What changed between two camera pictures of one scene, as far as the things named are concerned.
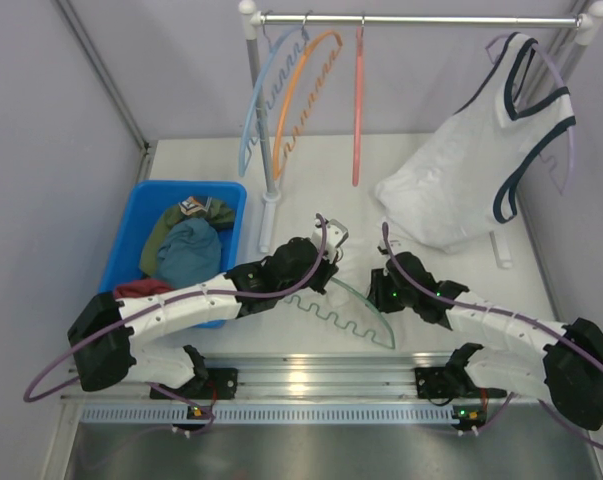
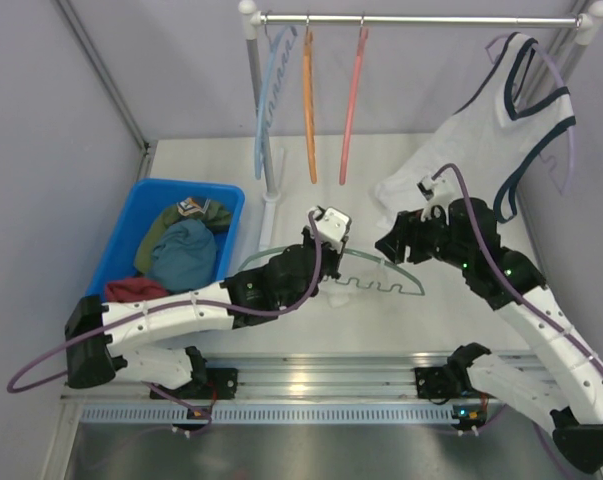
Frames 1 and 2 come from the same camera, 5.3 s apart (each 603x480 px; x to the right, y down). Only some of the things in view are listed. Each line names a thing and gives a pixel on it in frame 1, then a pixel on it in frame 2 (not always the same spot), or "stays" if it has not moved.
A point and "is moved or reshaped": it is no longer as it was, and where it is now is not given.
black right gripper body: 389,297 -> 429,238
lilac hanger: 550,166 stays
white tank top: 356,260 -> 340,295
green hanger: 348,322 is moved or reshaped
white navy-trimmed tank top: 446,182 stays
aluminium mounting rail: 292,378 stays
